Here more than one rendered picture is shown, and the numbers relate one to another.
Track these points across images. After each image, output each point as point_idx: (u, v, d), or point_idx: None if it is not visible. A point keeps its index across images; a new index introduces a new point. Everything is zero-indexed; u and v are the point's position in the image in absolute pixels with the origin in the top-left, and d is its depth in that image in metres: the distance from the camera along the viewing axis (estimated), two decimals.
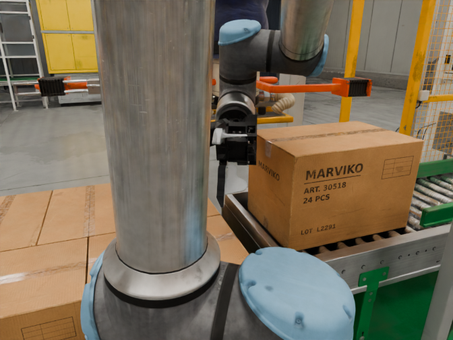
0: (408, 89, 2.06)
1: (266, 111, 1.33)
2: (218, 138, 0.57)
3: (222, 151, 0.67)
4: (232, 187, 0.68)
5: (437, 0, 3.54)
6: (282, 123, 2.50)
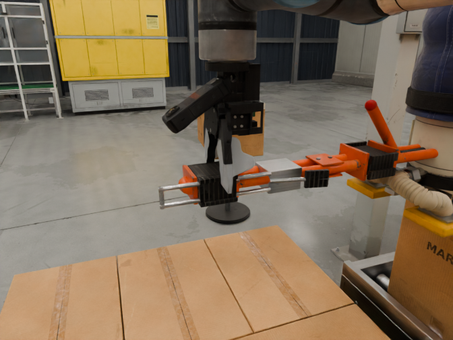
0: None
1: None
2: (230, 189, 0.56)
3: None
4: None
5: None
6: None
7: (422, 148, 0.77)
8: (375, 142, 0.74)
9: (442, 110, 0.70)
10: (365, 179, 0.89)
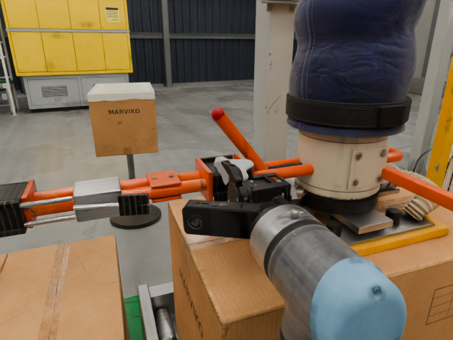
0: (444, 110, 1.34)
1: None
2: None
3: None
4: (236, 164, 0.57)
5: None
6: (259, 152, 1.79)
7: (300, 162, 0.66)
8: (238, 156, 0.63)
9: (309, 121, 0.59)
10: None
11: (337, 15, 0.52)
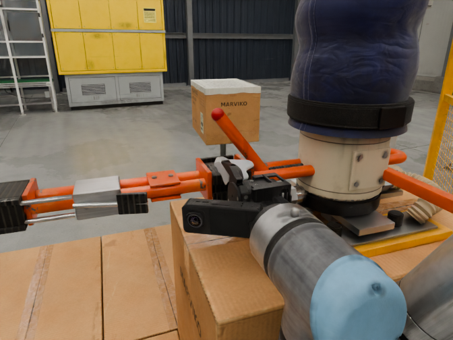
0: None
1: None
2: None
3: None
4: (236, 164, 0.57)
5: None
6: None
7: (300, 163, 0.66)
8: (238, 156, 0.63)
9: (309, 121, 0.59)
10: None
11: (339, 15, 0.51)
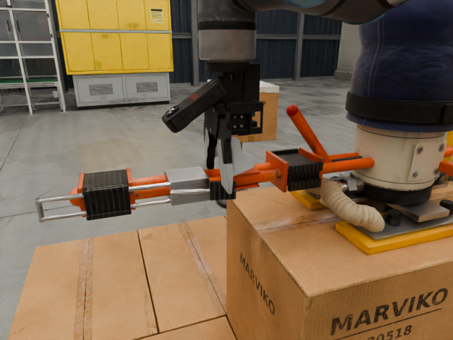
0: None
1: None
2: (230, 189, 0.55)
3: None
4: None
5: None
6: None
7: (359, 156, 0.72)
8: (304, 150, 0.69)
9: (373, 117, 0.64)
10: None
11: (410, 21, 0.57)
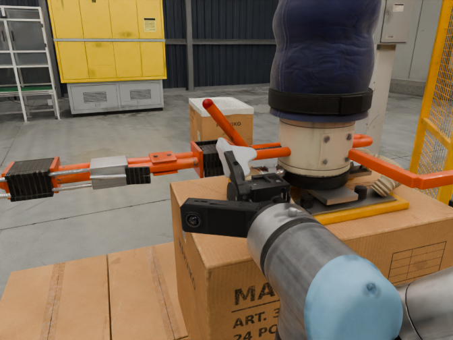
0: None
1: None
2: None
3: None
4: (238, 152, 0.55)
5: None
6: None
7: (280, 146, 0.78)
8: (226, 139, 0.75)
9: (284, 109, 0.70)
10: None
11: (305, 21, 0.63)
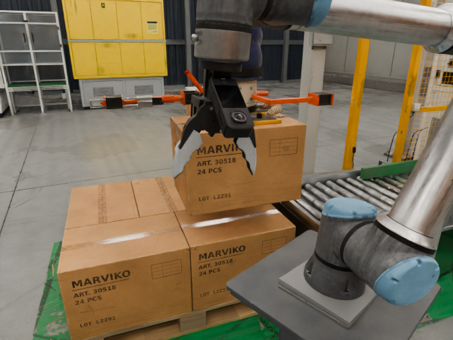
0: (404, 102, 2.63)
1: None
2: (255, 168, 0.63)
3: (217, 131, 0.58)
4: None
5: None
6: None
7: None
8: (196, 90, 1.64)
9: None
10: None
11: None
